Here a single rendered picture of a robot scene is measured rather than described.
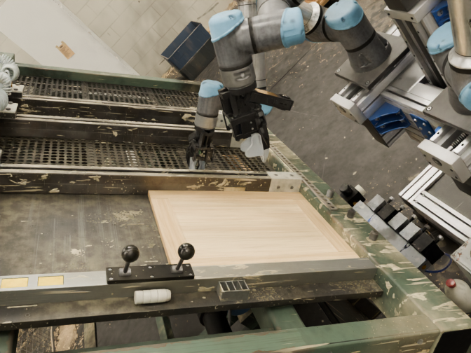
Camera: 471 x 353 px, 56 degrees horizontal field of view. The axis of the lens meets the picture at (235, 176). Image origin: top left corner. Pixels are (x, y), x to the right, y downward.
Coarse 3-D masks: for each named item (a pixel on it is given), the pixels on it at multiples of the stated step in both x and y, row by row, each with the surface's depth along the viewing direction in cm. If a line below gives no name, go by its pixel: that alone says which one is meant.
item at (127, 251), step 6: (126, 246) 92; (132, 246) 92; (126, 252) 90; (132, 252) 91; (138, 252) 92; (126, 258) 91; (132, 258) 91; (126, 264) 96; (120, 270) 99; (126, 270) 98
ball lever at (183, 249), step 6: (180, 246) 96; (186, 246) 95; (192, 246) 96; (180, 252) 95; (186, 252) 95; (192, 252) 95; (180, 258) 99; (186, 258) 95; (180, 264) 101; (174, 270) 103; (180, 270) 104
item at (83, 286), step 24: (240, 264) 113; (264, 264) 115; (288, 264) 117; (312, 264) 119; (336, 264) 121; (360, 264) 123; (0, 288) 91; (24, 288) 92; (48, 288) 93; (72, 288) 95; (96, 288) 97; (120, 288) 99; (144, 288) 101; (168, 288) 103; (192, 288) 105; (216, 288) 108
